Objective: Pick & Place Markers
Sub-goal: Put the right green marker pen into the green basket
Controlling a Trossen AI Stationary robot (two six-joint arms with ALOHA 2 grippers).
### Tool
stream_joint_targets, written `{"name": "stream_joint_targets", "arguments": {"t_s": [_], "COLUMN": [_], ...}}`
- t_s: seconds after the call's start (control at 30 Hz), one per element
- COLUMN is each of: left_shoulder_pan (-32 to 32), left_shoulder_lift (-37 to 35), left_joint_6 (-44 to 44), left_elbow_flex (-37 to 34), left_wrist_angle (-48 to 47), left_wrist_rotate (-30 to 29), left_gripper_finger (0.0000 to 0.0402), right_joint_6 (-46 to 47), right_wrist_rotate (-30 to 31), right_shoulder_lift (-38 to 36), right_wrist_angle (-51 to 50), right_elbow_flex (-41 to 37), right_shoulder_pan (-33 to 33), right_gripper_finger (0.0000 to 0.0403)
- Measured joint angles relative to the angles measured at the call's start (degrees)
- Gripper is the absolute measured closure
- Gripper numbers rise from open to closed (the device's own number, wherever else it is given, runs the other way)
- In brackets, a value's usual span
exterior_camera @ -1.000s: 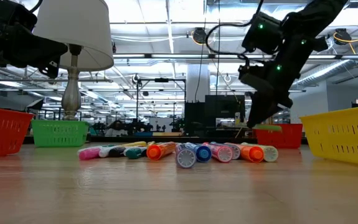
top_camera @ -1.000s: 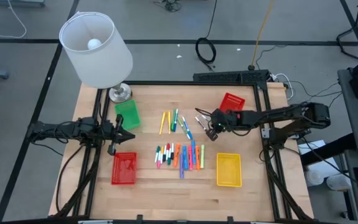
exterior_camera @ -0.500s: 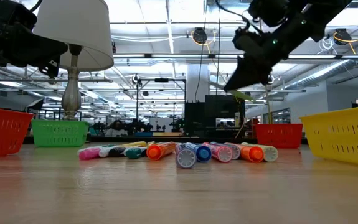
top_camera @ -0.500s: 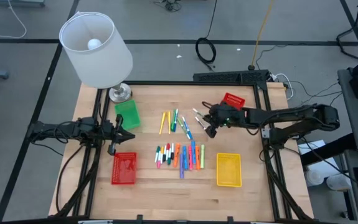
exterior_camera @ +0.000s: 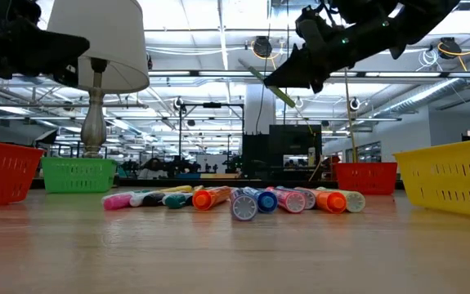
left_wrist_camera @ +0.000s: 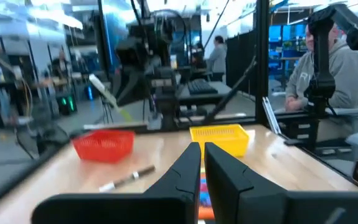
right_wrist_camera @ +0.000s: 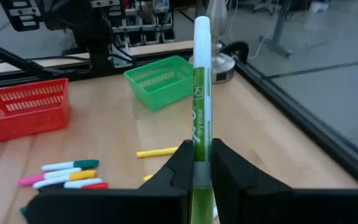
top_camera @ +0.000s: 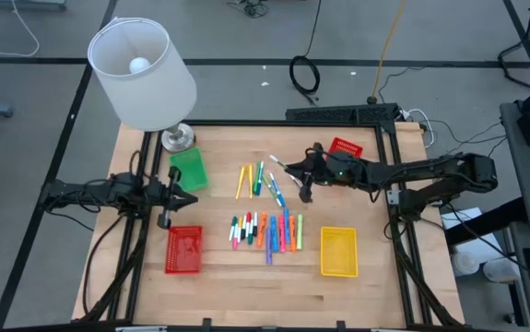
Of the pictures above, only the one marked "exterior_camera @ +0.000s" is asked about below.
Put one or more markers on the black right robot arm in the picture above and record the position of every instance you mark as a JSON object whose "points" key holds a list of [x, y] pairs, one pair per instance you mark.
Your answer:
{"points": [[422, 16]]}

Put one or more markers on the teal-capped thin marker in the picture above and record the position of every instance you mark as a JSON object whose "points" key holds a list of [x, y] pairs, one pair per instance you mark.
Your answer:
{"points": [[176, 201]]}

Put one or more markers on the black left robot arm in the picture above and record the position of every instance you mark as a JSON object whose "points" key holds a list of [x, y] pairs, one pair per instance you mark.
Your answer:
{"points": [[5, 10]]}

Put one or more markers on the black metal frame stand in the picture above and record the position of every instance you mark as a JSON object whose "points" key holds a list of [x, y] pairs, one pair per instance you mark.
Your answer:
{"points": [[212, 105]]}

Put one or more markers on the pale yellow-green highlighter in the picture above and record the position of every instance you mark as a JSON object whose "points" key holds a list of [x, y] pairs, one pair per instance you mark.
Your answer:
{"points": [[355, 201]]}

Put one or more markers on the orange fat marker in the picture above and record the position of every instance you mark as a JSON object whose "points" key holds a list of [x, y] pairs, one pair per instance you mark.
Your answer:
{"points": [[208, 199], [332, 202]]}

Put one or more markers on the black equipment cabinet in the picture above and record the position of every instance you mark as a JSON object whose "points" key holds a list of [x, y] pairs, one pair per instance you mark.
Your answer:
{"points": [[292, 139]]}

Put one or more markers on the red plastic basket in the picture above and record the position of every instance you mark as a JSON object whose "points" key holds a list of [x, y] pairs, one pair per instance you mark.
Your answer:
{"points": [[365, 177], [1, 171]]}

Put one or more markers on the black aluminium table frame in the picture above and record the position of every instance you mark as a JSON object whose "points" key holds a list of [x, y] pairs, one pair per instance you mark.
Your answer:
{"points": [[259, 183]]}

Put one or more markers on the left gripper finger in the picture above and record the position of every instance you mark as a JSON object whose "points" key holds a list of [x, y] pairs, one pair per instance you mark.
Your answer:
{"points": [[69, 49]]}

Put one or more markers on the white bottle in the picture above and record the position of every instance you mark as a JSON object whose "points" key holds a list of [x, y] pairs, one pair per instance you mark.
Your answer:
{"points": [[311, 157]]}

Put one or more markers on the green plastic basket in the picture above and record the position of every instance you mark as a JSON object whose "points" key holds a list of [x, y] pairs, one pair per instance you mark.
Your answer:
{"points": [[79, 175]]}

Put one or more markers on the green highlighter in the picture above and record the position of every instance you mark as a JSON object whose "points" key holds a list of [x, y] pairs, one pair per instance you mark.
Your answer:
{"points": [[253, 72]]}

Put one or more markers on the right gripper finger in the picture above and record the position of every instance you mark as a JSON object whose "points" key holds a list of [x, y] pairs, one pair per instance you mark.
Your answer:
{"points": [[296, 71]]}

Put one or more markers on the white shade silver table lamp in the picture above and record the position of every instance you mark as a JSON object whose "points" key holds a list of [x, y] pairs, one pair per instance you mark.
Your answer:
{"points": [[116, 41]]}

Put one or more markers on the yellow plastic basket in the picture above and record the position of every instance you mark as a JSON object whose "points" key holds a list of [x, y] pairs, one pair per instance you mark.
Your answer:
{"points": [[451, 179]]}

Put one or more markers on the person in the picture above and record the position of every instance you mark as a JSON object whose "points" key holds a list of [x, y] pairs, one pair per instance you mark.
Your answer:
{"points": [[153, 167]]}

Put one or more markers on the purple fat marker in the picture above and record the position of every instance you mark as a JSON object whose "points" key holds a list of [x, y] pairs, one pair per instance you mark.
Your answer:
{"points": [[243, 206]]}

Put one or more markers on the black-capped thin marker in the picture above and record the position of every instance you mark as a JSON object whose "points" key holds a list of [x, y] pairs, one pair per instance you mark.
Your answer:
{"points": [[153, 199]]}

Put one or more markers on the yellow highlighter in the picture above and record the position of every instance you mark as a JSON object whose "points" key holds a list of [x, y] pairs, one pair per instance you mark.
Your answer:
{"points": [[179, 188]]}

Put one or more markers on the pink fat marker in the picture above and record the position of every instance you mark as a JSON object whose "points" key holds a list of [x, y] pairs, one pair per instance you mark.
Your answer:
{"points": [[292, 201]]}

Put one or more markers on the silver ventilation duct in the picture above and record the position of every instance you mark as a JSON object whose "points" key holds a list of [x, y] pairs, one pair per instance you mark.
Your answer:
{"points": [[422, 94]]}

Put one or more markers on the pink-capped thin marker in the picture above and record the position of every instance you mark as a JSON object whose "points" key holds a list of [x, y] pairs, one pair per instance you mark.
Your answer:
{"points": [[116, 201]]}

